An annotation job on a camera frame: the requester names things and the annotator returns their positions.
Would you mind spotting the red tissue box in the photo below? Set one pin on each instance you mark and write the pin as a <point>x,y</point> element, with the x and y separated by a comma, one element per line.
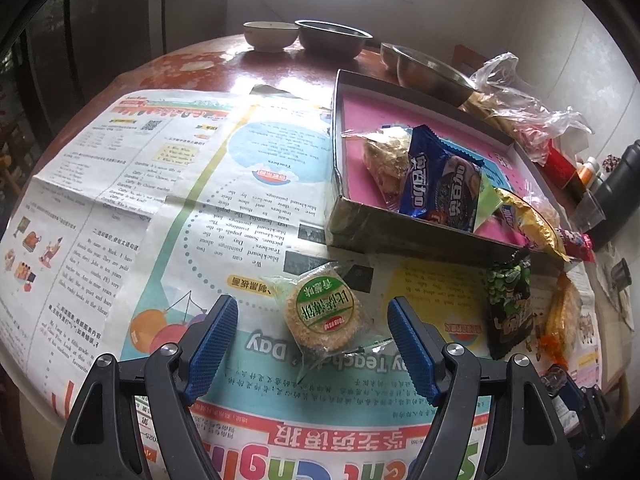
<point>560,165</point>

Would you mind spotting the yellow foil snack packet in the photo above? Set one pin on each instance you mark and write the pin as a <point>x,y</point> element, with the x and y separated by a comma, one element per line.
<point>535,225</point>

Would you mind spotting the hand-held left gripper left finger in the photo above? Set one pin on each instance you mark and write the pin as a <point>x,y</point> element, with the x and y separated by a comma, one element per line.
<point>215,345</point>

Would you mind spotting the red snack packet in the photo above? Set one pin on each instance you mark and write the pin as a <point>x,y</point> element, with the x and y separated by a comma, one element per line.
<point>575,244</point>

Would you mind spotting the printed newspaper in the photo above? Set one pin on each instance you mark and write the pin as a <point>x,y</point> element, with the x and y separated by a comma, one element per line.
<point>150,185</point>

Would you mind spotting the round biscuit packet green label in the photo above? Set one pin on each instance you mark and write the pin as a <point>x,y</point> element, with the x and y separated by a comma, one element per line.
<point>325,310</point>

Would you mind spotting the small steel bowl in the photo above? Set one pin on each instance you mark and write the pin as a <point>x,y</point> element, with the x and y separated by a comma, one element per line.
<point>390,55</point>

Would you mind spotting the light green snack packet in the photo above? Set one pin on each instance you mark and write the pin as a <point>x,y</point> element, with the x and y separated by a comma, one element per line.
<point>487,205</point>

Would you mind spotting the clear plastic bag with food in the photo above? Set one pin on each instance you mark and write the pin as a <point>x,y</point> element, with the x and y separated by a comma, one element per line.
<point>520,105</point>

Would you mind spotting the blue cookie packet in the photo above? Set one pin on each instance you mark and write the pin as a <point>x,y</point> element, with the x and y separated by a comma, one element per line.
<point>440,185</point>

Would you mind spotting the black thermos flask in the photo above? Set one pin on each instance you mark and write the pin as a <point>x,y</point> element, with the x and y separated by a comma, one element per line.
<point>620,195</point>

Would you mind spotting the large steel bowl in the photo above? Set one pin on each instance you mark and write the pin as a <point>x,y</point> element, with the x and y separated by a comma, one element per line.
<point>435,77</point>

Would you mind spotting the orange bottle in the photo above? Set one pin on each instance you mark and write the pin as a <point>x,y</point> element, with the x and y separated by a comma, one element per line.
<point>585,176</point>

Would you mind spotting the medium steel bowl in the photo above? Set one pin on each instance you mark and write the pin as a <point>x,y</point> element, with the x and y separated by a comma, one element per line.
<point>332,40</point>

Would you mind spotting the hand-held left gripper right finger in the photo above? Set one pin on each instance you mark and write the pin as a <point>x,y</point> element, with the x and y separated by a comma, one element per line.
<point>410,350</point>

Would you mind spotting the clear wrapped pastry snack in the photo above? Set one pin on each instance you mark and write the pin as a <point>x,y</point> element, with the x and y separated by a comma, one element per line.
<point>385,157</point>

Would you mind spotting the white ceramic bowl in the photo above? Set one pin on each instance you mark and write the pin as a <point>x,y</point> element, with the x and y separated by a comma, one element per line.
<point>270,37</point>

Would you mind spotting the black green pea packet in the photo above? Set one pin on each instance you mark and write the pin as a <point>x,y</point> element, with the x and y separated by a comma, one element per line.
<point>510,310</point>

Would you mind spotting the white printed paper sheet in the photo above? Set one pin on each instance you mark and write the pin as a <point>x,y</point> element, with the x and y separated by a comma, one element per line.
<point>612,305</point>

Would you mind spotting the wooden chair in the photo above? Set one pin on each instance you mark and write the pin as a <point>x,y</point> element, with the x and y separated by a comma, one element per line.
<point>461,57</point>

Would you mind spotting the cardboard box with pink lining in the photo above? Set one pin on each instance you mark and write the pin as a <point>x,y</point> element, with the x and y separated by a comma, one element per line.
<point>360,120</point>

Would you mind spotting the orange wrapped snack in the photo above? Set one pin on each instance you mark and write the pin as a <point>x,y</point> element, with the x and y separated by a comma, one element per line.
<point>560,320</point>

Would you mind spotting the clear plastic cup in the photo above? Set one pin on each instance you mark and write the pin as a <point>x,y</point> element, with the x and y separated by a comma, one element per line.
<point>587,212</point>

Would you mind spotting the dark refrigerator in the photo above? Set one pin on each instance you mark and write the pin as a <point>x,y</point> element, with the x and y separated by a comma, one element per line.
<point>75,25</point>

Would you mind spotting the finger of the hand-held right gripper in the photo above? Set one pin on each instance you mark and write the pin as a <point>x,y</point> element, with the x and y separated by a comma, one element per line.
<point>595,420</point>
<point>562,385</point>

